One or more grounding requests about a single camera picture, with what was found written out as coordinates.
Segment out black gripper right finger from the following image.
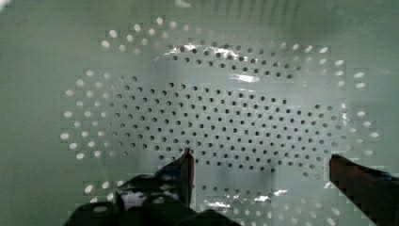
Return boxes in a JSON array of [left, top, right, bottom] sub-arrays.
[[328, 154, 399, 226]]

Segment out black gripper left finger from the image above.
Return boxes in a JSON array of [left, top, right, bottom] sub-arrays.
[[64, 149, 240, 226]]

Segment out green plastic strainer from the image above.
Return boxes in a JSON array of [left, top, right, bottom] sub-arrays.
[[0, 0, 398, 226]]

